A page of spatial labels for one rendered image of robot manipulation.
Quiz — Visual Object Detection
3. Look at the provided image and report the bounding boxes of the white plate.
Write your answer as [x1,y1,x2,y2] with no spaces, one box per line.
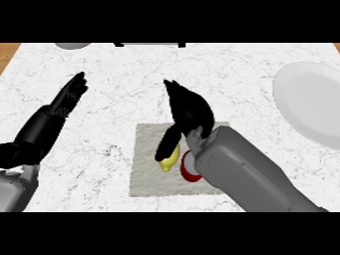
[271,61,340,152]

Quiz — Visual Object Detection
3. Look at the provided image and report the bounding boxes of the grey round object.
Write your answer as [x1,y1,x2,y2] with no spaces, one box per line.
[54,43,95,51]

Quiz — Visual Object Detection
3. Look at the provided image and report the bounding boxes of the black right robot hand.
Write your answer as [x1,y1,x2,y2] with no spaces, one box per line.
[154,79,215,162]

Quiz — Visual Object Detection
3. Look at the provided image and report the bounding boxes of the yellow lemon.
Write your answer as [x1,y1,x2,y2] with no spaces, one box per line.
[159,143,181,173]

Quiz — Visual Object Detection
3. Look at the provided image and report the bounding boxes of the pale appliance with black frame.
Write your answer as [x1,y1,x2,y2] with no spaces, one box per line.
[113,43,188,49]

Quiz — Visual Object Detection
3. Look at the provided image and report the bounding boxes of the grey placemat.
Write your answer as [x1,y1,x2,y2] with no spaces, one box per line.
[129,121,231,198]

